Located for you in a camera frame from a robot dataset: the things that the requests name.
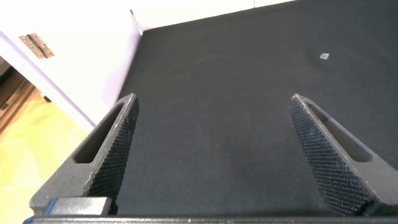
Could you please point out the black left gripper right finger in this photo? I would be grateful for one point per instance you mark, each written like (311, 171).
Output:
(339, 174)

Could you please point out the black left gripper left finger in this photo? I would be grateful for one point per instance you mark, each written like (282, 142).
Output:
(77, 177)

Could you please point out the brown wooden furniture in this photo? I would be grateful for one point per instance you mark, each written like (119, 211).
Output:
(12, 93)

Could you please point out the small grey scrap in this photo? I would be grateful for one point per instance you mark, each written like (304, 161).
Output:
(324, 56)

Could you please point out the brass door hinge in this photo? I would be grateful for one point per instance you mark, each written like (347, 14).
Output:
(36, 46)

